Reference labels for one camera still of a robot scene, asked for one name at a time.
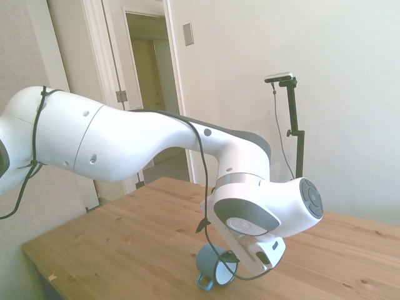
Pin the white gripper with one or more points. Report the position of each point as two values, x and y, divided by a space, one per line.
242 254

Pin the blue enamel mug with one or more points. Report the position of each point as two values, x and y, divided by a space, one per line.
206 259

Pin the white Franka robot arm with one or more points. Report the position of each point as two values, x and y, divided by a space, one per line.
125 140

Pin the brass door hinge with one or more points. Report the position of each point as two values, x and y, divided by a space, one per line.
122 95

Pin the wooden hallway door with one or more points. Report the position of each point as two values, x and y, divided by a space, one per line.
147 78

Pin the open white door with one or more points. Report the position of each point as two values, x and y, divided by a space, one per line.
131 62

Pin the white closet door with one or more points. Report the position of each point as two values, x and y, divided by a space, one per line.
78 47

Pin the black metal bracket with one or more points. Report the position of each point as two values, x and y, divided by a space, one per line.
93 206

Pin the black camera stand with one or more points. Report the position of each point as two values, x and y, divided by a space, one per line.
296 125

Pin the silver camera on stand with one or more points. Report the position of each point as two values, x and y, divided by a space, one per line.
279 77

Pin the white door frame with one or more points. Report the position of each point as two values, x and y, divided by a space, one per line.
178 78

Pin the grey wall switch plate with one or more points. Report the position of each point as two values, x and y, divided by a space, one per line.
188 34

